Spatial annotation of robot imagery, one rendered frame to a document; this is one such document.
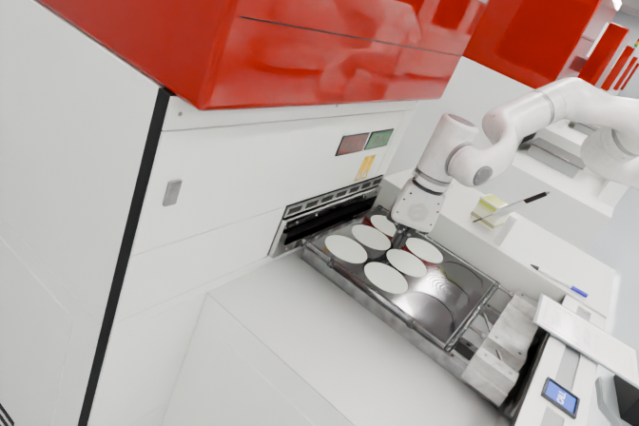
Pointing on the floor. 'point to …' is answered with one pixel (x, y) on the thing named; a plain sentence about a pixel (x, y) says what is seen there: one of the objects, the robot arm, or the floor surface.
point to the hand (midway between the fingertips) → (398, 239)
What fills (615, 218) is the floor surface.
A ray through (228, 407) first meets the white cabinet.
